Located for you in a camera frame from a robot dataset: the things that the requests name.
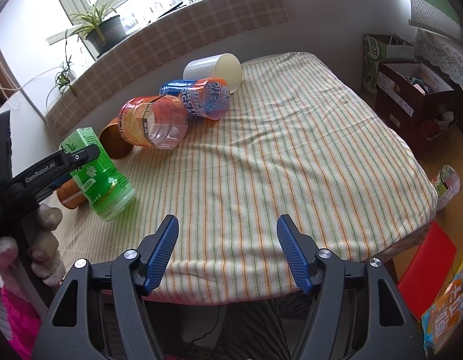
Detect gloved hand holding gripper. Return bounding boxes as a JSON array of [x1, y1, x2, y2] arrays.
[[0, 203, 65, 299]]

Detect striped table cloth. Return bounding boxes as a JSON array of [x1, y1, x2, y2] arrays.
[[56, 52, 437, 306]]

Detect red flat box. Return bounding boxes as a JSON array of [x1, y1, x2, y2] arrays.
[[397, 221, 457, 320]]

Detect potted spider plant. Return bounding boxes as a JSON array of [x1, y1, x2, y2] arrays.
[[47, 2, 127, 58]]

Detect orange juice label cup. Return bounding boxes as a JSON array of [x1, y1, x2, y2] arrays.
[[118, 95, 188, 150]]

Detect white plastic cup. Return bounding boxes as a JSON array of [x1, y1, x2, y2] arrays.
[[182, 53, 243, 94]]

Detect orange paper cup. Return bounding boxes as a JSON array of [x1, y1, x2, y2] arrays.
[[56, 179, 87, 210]]

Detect copper cup with floral pattern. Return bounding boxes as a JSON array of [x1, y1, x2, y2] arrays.
[[99, 117, 134, 160]]

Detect plaid sill cloth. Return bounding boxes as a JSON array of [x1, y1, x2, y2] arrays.
[[46, 0, 288, 138]]

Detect small patterned paper cup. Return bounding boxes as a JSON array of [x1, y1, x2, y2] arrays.
[[431, 165, 461, 211]]

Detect black device on sill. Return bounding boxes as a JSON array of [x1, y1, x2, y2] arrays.
[[158, 2, 184, 19]]

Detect orange printed package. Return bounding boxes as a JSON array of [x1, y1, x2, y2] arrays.
[[421, 268, 463, 359]]

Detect green and white bag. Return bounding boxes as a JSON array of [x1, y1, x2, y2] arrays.
[[362, 33, 414, 97]]

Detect small hanging spider plant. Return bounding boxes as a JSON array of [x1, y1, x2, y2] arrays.
[[48, 36, 77, 97]]

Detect dark cardboard box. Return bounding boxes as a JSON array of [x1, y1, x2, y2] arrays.
[[374, 62, 458, 157]]

